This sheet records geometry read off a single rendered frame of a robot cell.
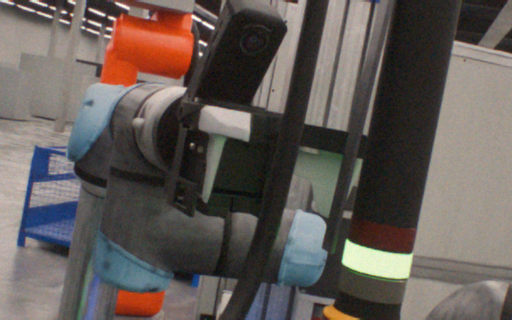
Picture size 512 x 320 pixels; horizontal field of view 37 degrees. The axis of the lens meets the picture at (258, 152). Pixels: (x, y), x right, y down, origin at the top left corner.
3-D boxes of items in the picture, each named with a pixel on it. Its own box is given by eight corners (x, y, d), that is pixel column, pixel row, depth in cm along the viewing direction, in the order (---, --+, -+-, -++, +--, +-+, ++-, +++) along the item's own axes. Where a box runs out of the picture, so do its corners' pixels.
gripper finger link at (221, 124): (236, 219, 42) (232, 198, 52) (256, 114, 42) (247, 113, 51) (181, 210, 42) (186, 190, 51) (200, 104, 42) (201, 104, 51)
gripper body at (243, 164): (289, 229, 54) (223, 199, 65) (311, 110, 54) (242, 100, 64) (189, 218, 51) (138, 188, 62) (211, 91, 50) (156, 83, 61)
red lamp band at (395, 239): (392, 253, 36) (397, 228, 36) (334, 236, 38) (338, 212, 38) (425, 251, 39) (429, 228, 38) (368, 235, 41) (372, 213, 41)
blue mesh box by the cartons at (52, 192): (13, 245, 721) (30, 143, 715) (72, 229, 845) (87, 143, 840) (100, 265, 704) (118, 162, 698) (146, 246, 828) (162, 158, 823)
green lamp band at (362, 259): (387, 280, 36) (392, 255, 36) (329, 262, 38) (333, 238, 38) (420, 276, 39) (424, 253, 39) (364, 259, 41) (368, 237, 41)
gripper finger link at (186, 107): (249, 142, 47) (242, 136, 56) (254, 113, 47) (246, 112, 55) (173, 129, 47) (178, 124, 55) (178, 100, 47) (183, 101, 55)
